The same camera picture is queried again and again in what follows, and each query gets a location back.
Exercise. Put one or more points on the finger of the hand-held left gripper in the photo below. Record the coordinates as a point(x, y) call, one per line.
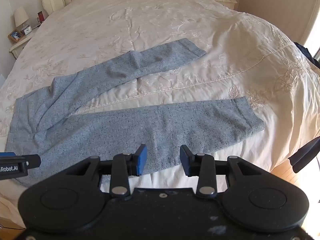
point(30, 160)

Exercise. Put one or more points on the dark red frame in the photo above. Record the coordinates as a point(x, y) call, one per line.
point(41, 16)

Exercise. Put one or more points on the cream nightstand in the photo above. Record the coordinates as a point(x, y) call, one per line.
point(228, 2)
point(21, 47)

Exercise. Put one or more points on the black cloth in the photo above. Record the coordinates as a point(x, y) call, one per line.
point(305, 155)

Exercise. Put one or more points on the grey-blue speckled pants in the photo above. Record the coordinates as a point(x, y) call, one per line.
point(100, 135)

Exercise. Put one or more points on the white shade table lamp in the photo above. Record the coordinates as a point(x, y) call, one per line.
point(20, 15)

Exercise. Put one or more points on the cream embroidered bedspread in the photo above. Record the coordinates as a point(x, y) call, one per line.
point(150, 17)

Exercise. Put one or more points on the small alarm clock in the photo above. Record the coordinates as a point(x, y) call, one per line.
point(28, 30)

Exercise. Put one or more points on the cardboard box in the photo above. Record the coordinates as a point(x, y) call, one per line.
point(10, 223)

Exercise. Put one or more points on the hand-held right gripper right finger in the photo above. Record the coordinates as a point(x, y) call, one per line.
point(185, 161)

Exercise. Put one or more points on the dark blue cloth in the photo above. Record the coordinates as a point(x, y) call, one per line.
point(310, 55)

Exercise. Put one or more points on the white bed sheet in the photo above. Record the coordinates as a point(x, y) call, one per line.
point(237, 161)

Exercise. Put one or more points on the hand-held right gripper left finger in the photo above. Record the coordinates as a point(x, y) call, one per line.
point(141, 160)

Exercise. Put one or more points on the wooden photo frame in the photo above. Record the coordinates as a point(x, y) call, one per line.
point(16, 35)

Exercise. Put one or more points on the white curtain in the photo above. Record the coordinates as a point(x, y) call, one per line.
point(312, 10)

